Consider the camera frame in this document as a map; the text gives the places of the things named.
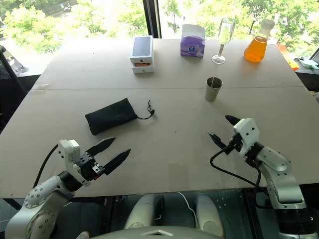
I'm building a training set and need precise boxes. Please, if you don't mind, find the black side desk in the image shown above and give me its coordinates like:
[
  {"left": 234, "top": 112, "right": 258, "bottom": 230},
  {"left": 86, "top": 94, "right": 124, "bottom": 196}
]
[{"left": 295, "top": 46, "right": 319, "bottom": 94}]

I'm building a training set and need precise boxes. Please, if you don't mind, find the black office chair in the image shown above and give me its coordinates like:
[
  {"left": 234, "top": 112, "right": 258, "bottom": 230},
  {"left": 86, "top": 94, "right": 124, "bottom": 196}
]
[{"left": 0, "top": 45, "right": 29, "bottom": 126}]

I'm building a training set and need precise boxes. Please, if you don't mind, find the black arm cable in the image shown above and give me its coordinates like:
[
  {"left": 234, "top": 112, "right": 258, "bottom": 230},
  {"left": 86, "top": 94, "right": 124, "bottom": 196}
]
[
  {"left": 33, "top": 143, "right": 60, "bottom": 188},
  {"left": 210, "top": 143, "right": 263, "bottom": 194}
]

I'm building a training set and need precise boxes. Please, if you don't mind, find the black drawstring pouch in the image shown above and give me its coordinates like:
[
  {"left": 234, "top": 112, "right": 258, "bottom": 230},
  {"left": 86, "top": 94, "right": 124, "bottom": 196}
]
[{"left": 85, "top": 97, "right": 157, "bottom": 136}]

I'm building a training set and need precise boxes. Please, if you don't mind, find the white rounded robot leg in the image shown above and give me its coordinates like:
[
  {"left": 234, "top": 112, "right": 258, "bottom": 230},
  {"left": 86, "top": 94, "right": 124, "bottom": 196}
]
[
  {"left": 195, "top": 194, "right": 225, "bottom": 238},
  {"left": 124, "top": 194, "right": 165, "bottom": 230}
]

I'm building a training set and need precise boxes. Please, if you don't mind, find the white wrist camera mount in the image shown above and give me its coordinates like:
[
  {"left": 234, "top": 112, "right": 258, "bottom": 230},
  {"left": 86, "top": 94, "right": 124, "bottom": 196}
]
[
  {"left": 232, "top": 118, "right": 262, "bottom": 158},
  {"left": 58, "top": 139, "right": 91, "bottom": 188}
]

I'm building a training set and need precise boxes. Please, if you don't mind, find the flask with orange liquid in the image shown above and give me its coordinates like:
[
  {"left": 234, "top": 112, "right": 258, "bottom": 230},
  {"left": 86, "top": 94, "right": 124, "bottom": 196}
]
[{"left": 243, "top": 19, "right": 276, "bottom": 63}]

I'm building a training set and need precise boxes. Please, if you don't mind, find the grey robot torso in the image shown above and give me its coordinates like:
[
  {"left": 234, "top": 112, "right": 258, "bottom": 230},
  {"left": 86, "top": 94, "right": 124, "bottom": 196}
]
[{"left": 91, "top": 226, "right": 226, "bottom": 239}]

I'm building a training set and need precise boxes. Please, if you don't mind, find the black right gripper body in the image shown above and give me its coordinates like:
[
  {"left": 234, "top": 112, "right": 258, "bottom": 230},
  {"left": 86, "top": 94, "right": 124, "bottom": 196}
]
[{"left": 222, "top": 132, "right": 244, "bottom": 154}]

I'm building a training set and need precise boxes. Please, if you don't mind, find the orange object on side desk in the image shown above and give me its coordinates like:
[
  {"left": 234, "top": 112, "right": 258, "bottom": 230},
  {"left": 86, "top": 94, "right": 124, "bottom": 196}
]
[{"left": 276, "top": 41, "right": 299, "bottom": 71}]

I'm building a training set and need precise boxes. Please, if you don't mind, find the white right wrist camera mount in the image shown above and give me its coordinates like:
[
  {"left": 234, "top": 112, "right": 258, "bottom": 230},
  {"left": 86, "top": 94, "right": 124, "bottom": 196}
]
[{"left": 232, "top": 118, "right": 262, "bottom": 158}]

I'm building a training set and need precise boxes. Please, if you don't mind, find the dark window frame post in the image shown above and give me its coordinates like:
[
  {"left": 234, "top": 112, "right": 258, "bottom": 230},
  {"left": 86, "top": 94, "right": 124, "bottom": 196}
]
[{"left": 142, "top": 0, "right": 163, "bottom": 40}]

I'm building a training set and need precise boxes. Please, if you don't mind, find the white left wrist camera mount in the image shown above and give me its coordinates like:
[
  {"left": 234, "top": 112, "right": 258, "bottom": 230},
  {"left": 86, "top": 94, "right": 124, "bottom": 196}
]
[{"left": 58, "top": 139, "right": 91, "bottom": 188}]

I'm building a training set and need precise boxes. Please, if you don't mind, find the clear champagne glass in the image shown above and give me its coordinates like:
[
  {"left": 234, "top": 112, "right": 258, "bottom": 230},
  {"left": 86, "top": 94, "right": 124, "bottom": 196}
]
[{"left": 211, "top": 17, "right": 236, "bottom": 64}]

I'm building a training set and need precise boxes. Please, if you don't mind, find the stainless steel cup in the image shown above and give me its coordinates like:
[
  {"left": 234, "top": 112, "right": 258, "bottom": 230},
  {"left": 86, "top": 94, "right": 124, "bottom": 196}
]
[{"left": 204, "top": 77, "right": 224, "bottom": 102}]

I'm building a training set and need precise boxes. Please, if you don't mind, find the purple tissue box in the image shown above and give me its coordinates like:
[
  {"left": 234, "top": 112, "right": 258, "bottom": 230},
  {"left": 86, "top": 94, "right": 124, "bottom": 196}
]
[{"left": 179, "top": 23, "right": 206, "bottom": 59}]

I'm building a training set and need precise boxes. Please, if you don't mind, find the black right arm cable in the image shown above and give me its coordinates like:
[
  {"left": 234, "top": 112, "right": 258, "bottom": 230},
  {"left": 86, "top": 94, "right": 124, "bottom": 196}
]
[{"left": 210, "top": 143, "right": 263, "bottom": 194}]

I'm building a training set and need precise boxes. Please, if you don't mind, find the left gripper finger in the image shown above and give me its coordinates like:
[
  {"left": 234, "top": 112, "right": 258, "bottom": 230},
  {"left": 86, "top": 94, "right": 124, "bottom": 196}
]
[
  {"left": 102, "top": 148, "right": 132, "bottom": 175},
  {"left": 86, "top": 137, "right": 116, "bottom": 158}
]

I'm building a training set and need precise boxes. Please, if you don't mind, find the thin white cable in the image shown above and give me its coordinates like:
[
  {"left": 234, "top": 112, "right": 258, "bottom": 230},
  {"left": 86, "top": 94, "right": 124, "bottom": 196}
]
[{"left": 177, "top": 191, "right": 199, "bottom": 229}]

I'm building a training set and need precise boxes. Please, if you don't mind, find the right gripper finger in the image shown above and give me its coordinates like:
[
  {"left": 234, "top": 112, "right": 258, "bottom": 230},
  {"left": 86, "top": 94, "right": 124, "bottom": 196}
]
[
  {"left": 207, "top": 131, "right": 226, "bottom": 149},
  {"left": 225, "top": 115, "right": 241, "bottom": 126}
]

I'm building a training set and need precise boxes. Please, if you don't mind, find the teal dish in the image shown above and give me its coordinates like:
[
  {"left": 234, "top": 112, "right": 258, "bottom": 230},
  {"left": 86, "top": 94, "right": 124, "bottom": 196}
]
[{"left": 298, "top": 57, "right": 319, "bottom": 70}]

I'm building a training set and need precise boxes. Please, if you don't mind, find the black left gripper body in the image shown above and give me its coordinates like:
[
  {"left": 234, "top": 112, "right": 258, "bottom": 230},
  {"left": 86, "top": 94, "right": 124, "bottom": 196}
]
[{"left": 79, "top": 151, "right": 106, "bottom": 182}]

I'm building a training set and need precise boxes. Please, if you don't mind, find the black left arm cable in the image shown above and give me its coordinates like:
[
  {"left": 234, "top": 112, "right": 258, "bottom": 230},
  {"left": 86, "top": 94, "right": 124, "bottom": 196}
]
[{"left": 33, "top": 143, "right": 60, "bottom": 188}]

